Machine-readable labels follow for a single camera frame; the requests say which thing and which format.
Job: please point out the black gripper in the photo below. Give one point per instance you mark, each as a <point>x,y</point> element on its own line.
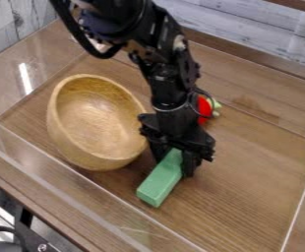
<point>173,129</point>

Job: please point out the green rectangular stick block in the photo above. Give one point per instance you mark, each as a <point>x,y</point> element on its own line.
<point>157,186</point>

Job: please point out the brown wooden bowl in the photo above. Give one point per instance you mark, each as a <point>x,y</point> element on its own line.
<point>91,122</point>

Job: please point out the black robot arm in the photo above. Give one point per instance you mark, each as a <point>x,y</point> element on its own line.
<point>141,28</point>

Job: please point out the red toy strawberry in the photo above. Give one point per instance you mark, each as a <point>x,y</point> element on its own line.
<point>208,109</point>

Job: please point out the clear acrylic tray wall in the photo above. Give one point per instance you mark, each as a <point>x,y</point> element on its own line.
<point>92,217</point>

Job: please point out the black table frame leg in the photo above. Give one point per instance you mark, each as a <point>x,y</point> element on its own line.
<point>35,242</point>

